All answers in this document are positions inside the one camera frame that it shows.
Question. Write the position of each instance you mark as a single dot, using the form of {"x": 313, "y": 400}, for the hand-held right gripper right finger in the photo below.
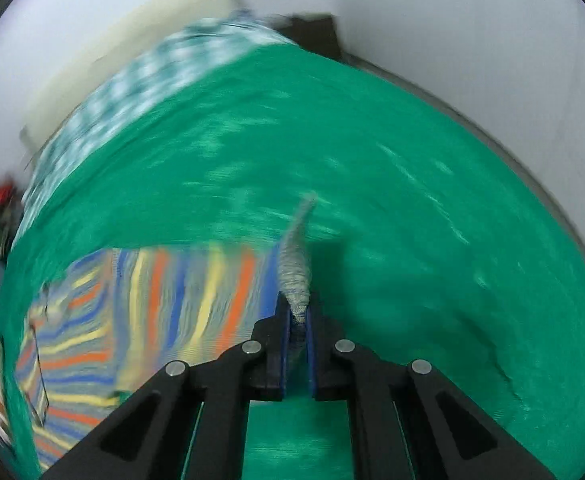
{"x": 312, "y": 345}

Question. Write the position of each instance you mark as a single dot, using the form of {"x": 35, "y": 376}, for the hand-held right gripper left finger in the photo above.
{"x": 283, "y": 340}

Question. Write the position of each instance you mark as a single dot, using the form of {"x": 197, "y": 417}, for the striped knit sweater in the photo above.
{"x": 172, "y": 300}

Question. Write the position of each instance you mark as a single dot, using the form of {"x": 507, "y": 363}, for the pile of mixed clothes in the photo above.
{"x": 0, "y": 210}

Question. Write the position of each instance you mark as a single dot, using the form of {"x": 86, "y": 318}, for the green fleece blanket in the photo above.
{"x": 372, "y": 185}

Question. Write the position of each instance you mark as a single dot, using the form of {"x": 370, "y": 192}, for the green checked bedsheet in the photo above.
{"x": 137, "y": 95}

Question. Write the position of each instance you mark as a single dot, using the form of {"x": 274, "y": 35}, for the dark wooden nightstand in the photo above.
{"x": 315, "y": 32}

